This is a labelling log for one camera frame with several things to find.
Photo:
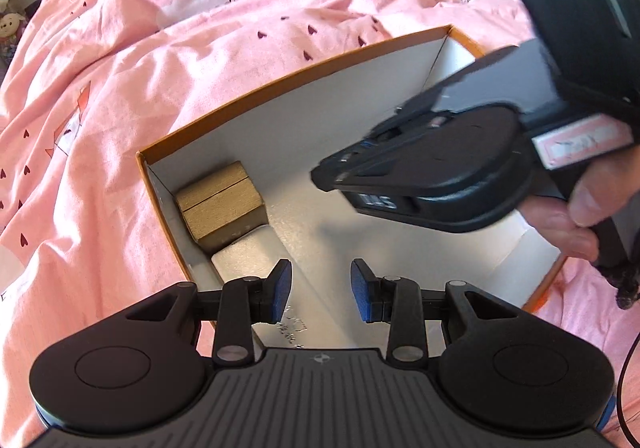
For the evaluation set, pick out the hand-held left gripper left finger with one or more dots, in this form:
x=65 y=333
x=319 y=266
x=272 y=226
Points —
x=281 y=290

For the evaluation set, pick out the white gift box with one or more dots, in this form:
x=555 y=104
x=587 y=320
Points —
x=240 y=253

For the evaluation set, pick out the pink printed blanket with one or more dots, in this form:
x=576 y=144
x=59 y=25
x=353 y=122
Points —
x=200 y=53

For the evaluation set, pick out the dark cloth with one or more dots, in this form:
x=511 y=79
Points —
x=625 y=285

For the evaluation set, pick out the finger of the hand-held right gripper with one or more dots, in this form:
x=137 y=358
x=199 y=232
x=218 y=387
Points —
x=380 y=173
x=450 y=83

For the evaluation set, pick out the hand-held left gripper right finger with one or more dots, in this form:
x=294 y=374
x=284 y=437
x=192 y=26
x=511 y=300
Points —
x=361 y=293

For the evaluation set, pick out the person's right hand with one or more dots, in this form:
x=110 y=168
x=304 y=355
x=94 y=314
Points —
x=595 y=198

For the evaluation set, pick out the gold gift box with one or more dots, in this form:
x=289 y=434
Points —
x=222 y=208

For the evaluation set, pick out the orange cardboard box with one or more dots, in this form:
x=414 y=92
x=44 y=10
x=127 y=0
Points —
x=350 y=128

